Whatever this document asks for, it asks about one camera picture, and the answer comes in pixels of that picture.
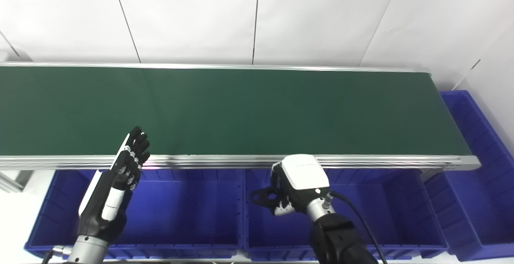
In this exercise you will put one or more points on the black flanged machine part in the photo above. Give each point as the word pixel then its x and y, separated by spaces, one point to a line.
pixel 263 196

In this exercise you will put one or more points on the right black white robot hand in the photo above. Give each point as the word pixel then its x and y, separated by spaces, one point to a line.
pixel 303 175

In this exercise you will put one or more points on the blue plastic bin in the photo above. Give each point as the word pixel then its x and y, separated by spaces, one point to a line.
pixel 393 211
pixel 180 211
pixel 478 199

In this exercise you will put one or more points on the aluminum conveyor support leg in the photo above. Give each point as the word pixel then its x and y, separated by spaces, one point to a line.
pixel 14 180

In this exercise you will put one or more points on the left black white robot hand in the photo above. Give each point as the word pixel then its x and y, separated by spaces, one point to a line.
pixel 106 199

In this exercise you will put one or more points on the green conveyor belt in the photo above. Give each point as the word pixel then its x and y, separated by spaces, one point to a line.
pixel 257 111

